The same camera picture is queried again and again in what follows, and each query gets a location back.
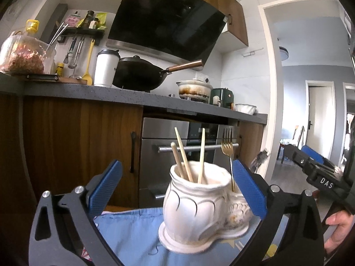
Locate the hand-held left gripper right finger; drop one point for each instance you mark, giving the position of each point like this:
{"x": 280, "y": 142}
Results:
{"x": 246, "y": 188}

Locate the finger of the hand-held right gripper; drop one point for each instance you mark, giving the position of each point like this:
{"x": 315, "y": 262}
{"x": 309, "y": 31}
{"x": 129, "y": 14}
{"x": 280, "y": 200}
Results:
{"x": 298, "y": 158}
{"x": 312, "y": 153}

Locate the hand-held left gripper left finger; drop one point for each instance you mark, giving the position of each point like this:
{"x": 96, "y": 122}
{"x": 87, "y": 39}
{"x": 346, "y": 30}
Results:
{"x": 106, "y": 188}

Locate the silver flower-shaped spoon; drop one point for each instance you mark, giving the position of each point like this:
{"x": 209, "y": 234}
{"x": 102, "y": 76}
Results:
{"x": 260, "y": 159}

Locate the gold metal fork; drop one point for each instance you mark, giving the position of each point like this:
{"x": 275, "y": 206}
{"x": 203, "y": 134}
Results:
{"x": 228, "y": 146}

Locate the white floral ceramic utensil holder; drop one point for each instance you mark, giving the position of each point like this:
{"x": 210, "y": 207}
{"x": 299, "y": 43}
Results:
{"x": 191, "y": 213}

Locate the person's right hand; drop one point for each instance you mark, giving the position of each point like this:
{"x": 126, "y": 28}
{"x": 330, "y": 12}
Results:
{"x": 337, "y": 227}

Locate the wooden chair with cloth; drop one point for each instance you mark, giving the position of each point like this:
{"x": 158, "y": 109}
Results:
{"x": 298, "y": 138}

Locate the white room door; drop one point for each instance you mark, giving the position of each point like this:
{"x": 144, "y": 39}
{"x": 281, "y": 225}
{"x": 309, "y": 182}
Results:
{"x": 320, "y": 124}

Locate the wooden base cabinet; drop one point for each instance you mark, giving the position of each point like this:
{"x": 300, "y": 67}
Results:
{"x": 77, "y": 149}

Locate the blue cartoon printed cloth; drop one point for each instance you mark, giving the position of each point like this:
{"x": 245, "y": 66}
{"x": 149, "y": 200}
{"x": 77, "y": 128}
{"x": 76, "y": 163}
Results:
{"x": 133, "y": 235}

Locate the white fluted bowl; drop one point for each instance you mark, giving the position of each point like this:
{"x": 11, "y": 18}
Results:
{"x": 245, "y": 108}

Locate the stainless steel oven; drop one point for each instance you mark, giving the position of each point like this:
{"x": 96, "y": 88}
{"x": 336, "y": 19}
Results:
{"x": 158, "y": 133}

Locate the grey kitchen countertop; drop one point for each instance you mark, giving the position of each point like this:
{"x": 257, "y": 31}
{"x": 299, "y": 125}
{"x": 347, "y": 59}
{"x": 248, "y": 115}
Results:
{"x": 111, "y": 95}

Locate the dark green kitchen appliance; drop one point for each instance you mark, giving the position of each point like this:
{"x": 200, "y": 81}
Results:
{"x": 223, "y": 98}

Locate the round ceiling lamp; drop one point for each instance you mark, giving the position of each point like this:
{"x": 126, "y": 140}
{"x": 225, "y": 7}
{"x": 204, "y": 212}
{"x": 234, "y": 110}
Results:
{"x": 283, "y": 54}

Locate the stained white clay pot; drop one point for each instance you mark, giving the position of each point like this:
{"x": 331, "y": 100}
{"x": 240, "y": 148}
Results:
{"x": 194, "y": 90}

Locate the wooden cutting board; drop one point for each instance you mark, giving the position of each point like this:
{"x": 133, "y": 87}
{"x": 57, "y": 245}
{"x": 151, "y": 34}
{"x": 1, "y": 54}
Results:
{"x": 72, "y": 81}

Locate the white travel mug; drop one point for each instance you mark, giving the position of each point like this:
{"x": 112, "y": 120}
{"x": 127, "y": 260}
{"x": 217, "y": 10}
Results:
{"x": 105, "y": 70}

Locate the yellow silicone spatula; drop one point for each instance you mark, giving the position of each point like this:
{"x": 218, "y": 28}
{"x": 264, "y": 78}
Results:
{"x": 88, "y": 72}

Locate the small yellow-capped bottle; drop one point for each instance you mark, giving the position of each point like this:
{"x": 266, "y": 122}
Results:
{"x": 60, "y": 69}

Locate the clear jar of dried food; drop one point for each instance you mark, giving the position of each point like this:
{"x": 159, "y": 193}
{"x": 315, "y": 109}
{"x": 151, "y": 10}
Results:
{"x": 25, "y": 58}

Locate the metal chopsticks in jar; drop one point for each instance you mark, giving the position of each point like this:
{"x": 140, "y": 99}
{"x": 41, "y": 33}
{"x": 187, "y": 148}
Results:
{"x": 58, "y": 33}

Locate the small spice jar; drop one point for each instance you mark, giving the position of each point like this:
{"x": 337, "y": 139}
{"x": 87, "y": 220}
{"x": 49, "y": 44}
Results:
{"x": 95, "y": 23}

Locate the yellow green snack packet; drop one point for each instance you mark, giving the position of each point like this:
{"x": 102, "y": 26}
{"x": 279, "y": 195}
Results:
{"x": 102, "y": 20}

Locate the dark spice bottle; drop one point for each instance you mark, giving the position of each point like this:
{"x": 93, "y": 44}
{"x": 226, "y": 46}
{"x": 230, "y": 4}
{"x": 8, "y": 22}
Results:
{"x": 89, "y": 19}

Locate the pink packet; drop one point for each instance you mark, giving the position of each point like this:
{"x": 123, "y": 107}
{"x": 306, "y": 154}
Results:
{"x": 73, "y": 20}

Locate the yellow-capped oil bottle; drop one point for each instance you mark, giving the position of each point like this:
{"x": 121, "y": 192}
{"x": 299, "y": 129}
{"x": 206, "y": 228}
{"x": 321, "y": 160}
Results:
{"x": 32, "y": 26}

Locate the black glass range hood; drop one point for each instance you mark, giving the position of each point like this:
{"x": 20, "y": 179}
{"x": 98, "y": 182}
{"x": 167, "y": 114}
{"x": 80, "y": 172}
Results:
{"x": 166, "y": 16}

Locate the metal wall hook rack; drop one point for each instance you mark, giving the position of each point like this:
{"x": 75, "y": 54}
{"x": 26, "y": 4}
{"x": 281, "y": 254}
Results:
{"x": 251, "y": 53}

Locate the white wall socket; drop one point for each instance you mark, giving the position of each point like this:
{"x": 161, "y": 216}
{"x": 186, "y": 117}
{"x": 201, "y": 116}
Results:
{"x": 202, "y": 76}

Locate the black wall shelf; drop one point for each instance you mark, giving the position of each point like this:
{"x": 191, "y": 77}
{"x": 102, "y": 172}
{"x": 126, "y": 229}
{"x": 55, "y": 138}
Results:
{"x": 83, "y": 32}

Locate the wooden wall cabinet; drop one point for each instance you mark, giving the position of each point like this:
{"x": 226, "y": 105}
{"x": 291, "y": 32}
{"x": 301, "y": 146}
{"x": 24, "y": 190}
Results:
{"x": 230, "y": 8}

